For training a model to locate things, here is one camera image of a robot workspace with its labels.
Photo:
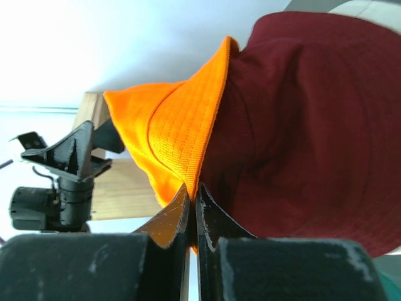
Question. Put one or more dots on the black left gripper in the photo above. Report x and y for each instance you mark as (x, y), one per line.
(66, 205)

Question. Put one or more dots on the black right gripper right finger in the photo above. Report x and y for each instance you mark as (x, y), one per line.
(212, 223)

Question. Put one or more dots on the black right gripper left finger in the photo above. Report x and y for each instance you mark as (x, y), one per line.
(165, 271)

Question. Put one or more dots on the orange bucket hat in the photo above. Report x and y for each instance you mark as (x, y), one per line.
(166, 127)

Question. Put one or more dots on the dark red bucket hat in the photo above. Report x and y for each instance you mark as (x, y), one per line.
(306, 142)

